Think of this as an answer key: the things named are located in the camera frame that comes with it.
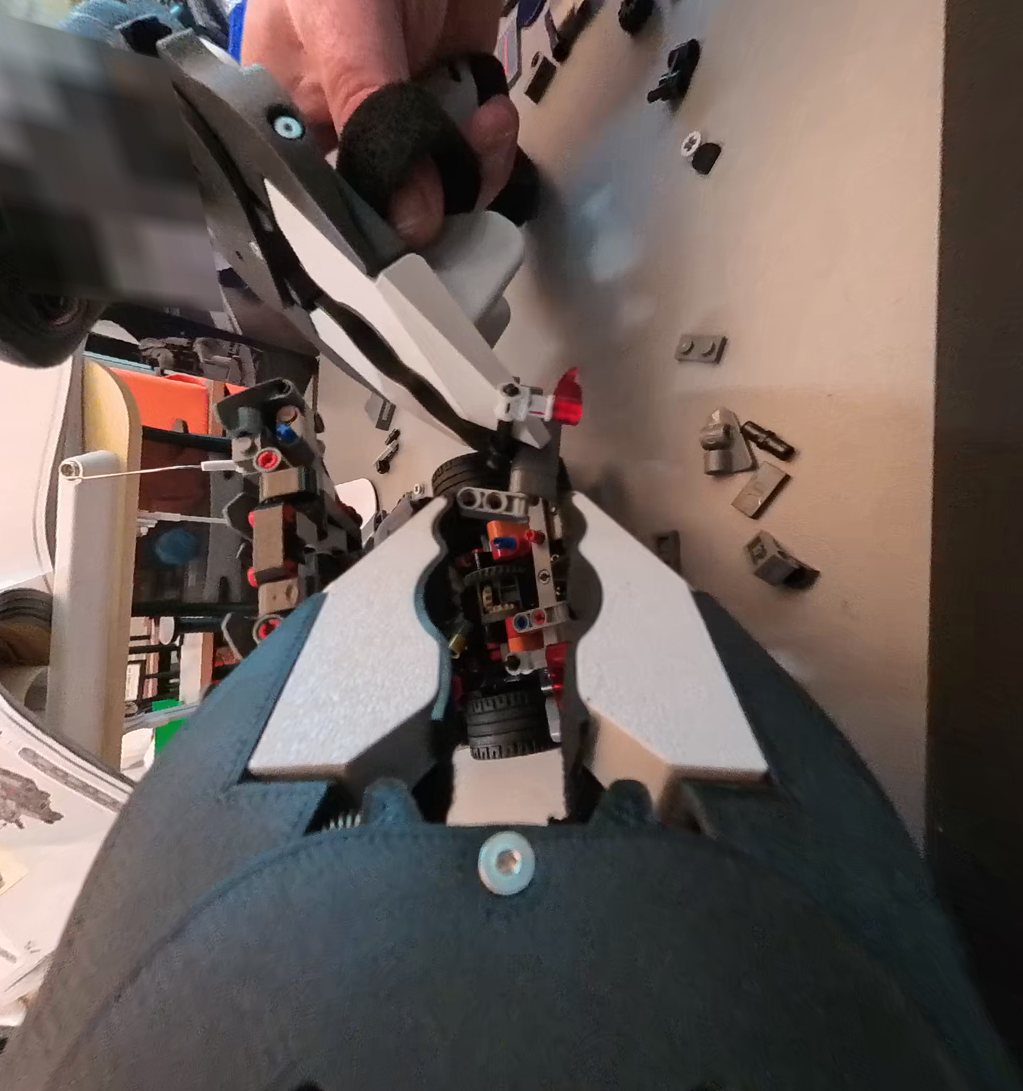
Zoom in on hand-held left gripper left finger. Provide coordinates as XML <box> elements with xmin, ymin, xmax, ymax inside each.
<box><xmin>245</xmin><ymin>494</ymin><xmax>461</xmax><ymax>823</ymax></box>

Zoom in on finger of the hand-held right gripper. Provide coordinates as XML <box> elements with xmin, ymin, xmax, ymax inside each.
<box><xmin>262</xmin><ymin>169</ymin><xmax>559</xmax><ymax>448</ymax></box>
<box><xmin>308</xmin><ymin>302</ymin><xmax>491</xmax><ymax>448</ymax></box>

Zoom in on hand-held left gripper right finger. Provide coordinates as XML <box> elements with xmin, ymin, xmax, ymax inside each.
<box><xmin>561</xmin><ymin>493</ymin><xmax>774</xmax><ymax>823</ymax></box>

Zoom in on black grey lego car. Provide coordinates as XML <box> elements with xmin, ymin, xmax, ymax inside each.
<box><xmin>217</xmin><ymin>375</ymin><xmax>582</xmax><ymax>761</ymax></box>

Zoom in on grey lego lever assembly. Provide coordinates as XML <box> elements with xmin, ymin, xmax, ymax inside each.
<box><xmin>456</xmin><ymin>367</ymin><xmax>584</xmax><ymax>517</ymax></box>

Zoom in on dark grey lego slope brick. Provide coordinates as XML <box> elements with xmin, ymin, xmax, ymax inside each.
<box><xmin>745</xmin><ymin>532</ymin><xmax>821</xmax><ymax>591</ymax></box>

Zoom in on dark lego tile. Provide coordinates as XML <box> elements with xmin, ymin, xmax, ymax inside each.
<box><xmin>731</xmin><ymin>464</ymin><xmax>792</xmax><ymax>520</ymax></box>

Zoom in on black lego pin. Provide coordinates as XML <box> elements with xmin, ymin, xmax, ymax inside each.
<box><xmin>740</xmin><ymin>422</ymin><xmax>796</xmax><ymax>462</ymax></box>

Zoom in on scattered loose lego pieces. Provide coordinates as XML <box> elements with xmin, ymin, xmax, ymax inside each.
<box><xmin>494</xmin><ymin>0</ymin><xmax>725</xmax><ymax>177</ymax></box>

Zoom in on person's right hand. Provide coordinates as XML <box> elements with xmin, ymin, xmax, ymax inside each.
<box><xmin>240</xmin><ymin>0</ymin><xmax>525</xmax><ymax>248</ymax></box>

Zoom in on orange box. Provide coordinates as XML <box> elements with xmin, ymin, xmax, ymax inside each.
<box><xmin>106</xmin><ymin>367</ymin><xmax>223</xmax><ymax>427</ymax></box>

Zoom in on white booklet stand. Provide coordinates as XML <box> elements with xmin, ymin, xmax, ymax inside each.
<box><xmin>47</xmin><ymin>358</ymin><xmax>248</xmax><ymax>772</ymax></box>

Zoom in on open instruction booklet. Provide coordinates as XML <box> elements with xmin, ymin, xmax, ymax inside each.
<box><xmin>0</xmin><ymin>367</ymin><xmax>137</xmax><ymax>1024</ymax></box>

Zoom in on light grey lego bracket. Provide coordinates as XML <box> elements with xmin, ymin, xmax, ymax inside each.
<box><xmin>700</xmin><ymin>409</ymin><xmax>755</xmax><ymax>476</ymax></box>

